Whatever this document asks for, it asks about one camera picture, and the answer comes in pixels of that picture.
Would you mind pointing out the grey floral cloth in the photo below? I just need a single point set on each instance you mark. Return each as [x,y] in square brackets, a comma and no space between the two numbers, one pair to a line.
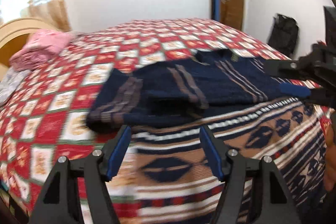
[10,85]

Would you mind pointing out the tan navy patterned knit sweater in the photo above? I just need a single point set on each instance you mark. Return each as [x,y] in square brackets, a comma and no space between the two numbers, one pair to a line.
[199,161]

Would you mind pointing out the navy striped knit sweater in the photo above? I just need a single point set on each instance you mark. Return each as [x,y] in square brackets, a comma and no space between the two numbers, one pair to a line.
[168,98]

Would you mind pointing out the pink folded cloth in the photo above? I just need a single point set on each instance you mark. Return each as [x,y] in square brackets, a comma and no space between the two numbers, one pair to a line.
[43,47]

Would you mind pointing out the dark flat screen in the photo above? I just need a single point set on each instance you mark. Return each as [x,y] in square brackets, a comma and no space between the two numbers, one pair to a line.
[330,24]

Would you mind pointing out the person's right hand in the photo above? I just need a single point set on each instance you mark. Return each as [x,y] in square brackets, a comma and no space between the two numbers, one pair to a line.
[330,150]

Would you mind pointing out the black bag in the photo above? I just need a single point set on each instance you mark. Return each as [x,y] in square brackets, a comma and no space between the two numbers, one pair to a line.
[284,32]

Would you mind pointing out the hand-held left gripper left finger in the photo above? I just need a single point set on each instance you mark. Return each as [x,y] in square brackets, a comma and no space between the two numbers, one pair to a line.
[116,158]

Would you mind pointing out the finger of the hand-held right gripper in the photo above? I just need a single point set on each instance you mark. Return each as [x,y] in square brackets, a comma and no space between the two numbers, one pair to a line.
[294,90]
[281,66]

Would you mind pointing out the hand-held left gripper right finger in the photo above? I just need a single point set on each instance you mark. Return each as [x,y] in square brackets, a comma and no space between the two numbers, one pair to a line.
[214,158]

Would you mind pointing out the cream wooden headboard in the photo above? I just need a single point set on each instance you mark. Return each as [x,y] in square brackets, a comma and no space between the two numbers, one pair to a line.
[15,35]

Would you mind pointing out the red checked printed blanket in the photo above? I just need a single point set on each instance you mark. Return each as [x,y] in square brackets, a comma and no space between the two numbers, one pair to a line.
[78,77]

